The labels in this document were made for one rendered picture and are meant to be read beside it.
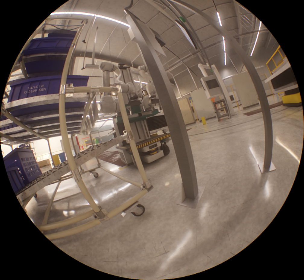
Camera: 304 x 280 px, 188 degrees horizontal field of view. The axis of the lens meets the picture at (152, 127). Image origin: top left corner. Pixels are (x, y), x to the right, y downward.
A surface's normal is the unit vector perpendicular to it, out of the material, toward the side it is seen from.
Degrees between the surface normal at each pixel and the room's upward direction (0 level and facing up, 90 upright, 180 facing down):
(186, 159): 90
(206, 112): 90
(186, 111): 90
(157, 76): 90
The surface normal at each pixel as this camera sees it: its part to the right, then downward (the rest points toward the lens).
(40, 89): 0.71, -0.23
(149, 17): 0.24, 0.97
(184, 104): -0.67, 0.18
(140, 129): 0.50, -0.17
